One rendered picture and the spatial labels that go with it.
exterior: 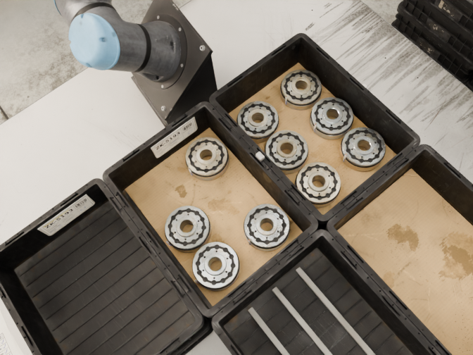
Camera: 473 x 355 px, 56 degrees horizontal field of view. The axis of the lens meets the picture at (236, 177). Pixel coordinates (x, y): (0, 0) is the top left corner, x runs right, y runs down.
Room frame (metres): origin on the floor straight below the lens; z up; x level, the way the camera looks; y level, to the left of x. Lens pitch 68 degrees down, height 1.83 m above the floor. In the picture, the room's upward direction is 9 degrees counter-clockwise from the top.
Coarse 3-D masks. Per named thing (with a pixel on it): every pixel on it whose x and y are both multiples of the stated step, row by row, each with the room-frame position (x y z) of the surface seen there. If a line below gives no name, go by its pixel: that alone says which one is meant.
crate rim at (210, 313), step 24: (144, 144) 0.48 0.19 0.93; (240, 144) 0.44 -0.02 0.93; (264, 168) 0.38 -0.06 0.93; (120, 192) 0.38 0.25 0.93; (288, 192) 0.31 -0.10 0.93; (312, 216) 0.25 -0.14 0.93; (168, 264) 0.20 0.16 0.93; (264, 264) 0.17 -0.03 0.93; (240, 288) 0.13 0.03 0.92; (216, 312) 0.09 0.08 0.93
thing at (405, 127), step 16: (320, 48) 0.66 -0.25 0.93; (256, 64) 0.65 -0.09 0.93; (336, 64) 0.61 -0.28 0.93; (240, 80) 0.61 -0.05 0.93; (352, 80) 0.57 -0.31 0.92; (368, 96) 0.51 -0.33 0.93; (224, 112) 0.53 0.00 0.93; (384, 112) 0.46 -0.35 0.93; (240, 128) 0.48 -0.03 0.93; (256, 144) 0.44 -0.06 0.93; (416, 144) 0.37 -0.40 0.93; (400, 160) 0.34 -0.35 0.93; (352, 192) 0.29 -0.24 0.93; (336, 208) 0.26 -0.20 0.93
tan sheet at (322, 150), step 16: (256, 96) 0.62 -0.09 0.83; (272, 96) 0.61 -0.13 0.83; (320, 96) 0.59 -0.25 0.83; (288, 112) 0.56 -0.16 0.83; (304, 112) 0.55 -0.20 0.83; (288, 128) 0.52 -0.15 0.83; (304, 128) 0.51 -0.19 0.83; (352, 128) 0.49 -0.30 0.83; (320, 144) 0.46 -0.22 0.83; (336, 144) 0.45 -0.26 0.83; (320, 160) 0.42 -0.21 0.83; (336, 160) 0.41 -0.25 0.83; (384, 160) 0.39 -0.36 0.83; (288, 176) 0.39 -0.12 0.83; (352, 176) 0.36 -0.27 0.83; (368, 176) 0.36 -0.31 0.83; (320, 208) 0.30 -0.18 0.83
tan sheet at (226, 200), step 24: (168, 168) 0.46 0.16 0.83; (240, 168) 0.43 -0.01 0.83; (144, 192) 0.41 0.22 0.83; (168, 192) 0.40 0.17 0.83; (192, 192) 0.39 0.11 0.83; (216, 192) 0.38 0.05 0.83; (240, 192) 0.37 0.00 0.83; (264, 192) 0.36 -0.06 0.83; (216, 216) 0.32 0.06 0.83; (240, 216) 0.31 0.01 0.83; (288, 216) 0.29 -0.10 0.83; (216, 240) 0.26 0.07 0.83; (240, 240) 0.25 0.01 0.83; (288, 240) 0.23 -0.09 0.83; (216, 264) 0.21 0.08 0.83; (240, 264) 0.20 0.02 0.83
